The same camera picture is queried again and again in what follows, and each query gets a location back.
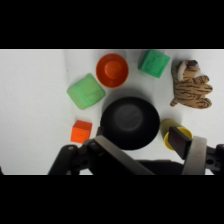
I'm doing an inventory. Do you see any orange cube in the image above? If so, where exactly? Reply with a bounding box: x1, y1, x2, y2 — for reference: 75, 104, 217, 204
70, 119, 93, 145

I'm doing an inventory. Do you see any yellow plastic cup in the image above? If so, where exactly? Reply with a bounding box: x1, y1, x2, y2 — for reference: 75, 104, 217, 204
159, 118, 194, 151

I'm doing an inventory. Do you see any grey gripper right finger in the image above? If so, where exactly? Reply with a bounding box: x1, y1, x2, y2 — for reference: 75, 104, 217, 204
167, 125, 208, 176

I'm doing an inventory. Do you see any dark green cube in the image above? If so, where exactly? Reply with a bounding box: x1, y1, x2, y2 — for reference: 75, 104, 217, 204
137, 49, 172, 79

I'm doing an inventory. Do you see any black bowl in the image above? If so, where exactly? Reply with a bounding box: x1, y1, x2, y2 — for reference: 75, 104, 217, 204
100, 96, 161, 151

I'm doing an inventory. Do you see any light green rounded block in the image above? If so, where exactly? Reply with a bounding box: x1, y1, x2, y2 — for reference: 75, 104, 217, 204
66, 72, 107, 111

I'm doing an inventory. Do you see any striped tiger plush toy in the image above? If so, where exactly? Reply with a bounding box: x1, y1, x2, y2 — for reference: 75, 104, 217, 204
169, 59, 214, 110

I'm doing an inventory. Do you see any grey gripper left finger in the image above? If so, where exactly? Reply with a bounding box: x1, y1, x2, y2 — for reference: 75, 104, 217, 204
95, 134, 156, 176

